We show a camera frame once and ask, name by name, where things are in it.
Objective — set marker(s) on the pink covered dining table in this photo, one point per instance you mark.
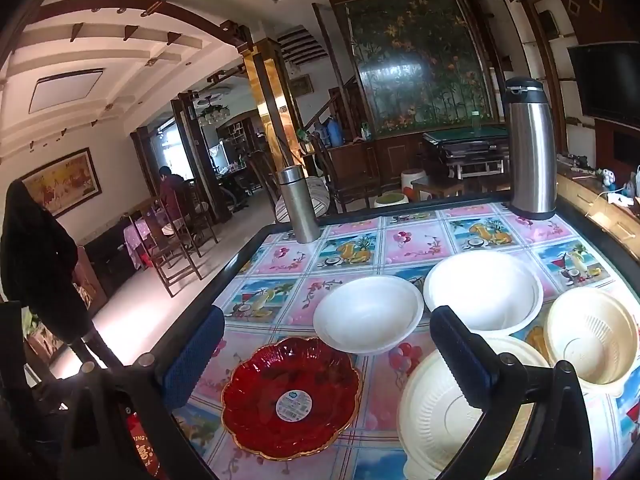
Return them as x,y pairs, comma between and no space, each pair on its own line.
135,240

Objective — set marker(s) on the framed wall painting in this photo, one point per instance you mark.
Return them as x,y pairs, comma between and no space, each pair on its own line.
65,185

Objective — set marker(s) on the small steel thermos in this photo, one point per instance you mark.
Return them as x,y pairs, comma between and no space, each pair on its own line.
300,210

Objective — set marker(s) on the wooden chair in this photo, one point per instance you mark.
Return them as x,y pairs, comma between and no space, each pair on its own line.
172,255
197,225
345,190

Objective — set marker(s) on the green mahjong table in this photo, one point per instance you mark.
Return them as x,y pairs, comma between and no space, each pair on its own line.
465,135

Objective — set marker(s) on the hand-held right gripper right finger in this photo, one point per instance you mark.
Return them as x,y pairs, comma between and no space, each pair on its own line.
457,355

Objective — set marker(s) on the green topped stool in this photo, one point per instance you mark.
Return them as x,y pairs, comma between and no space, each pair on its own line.
392,200

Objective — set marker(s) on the cream ribbed bowl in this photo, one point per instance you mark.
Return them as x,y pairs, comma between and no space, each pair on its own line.
590,340

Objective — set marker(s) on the golden pillar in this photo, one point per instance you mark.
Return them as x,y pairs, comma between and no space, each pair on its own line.
275,110

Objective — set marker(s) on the white stool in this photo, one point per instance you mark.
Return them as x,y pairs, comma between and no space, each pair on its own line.
414,180

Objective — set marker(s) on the small framed picture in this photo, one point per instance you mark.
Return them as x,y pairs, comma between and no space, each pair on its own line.
301,85

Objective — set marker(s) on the black television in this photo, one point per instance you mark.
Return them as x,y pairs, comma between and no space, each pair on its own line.
610,80

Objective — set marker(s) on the ceiling light panel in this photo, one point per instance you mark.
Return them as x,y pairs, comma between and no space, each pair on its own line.
65,90

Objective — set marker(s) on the dark sofa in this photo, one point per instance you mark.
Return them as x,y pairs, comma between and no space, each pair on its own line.
107,255

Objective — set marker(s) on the floral glass screen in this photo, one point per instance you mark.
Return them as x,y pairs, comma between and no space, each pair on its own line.
415,60

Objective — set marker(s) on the blue water bottle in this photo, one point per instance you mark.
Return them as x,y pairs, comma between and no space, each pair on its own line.
334,132

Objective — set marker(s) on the slatted air vent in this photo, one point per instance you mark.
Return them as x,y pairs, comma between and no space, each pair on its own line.
300,47

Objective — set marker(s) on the large white bowl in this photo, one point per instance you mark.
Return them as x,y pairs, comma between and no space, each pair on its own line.
480,285

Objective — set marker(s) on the wooden tv cabinet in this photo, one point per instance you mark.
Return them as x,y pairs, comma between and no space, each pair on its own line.
600,210

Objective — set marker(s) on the wooden armchair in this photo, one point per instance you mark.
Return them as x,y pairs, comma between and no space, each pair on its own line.
87,280

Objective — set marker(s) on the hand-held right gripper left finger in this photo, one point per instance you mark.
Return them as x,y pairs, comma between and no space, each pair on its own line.
192,360

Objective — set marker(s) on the chandelier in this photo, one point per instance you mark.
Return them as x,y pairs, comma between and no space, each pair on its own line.
214,112

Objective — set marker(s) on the large steel thermos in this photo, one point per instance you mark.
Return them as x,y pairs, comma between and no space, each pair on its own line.
530,160

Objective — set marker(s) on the large red glass plate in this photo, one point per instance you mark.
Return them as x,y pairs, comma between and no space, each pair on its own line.
300,375

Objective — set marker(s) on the printed tablecloth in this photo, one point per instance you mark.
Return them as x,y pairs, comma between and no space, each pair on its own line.
415,245

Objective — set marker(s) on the wooden stool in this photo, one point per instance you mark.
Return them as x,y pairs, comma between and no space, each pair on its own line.
440,187

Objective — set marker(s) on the cream ribbed plate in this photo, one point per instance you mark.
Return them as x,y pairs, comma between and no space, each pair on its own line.
435,420

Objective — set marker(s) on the striped cushion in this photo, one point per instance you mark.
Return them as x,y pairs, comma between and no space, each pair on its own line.
322,200

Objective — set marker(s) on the small white bowl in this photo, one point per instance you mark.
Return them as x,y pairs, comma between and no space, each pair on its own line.
370,310

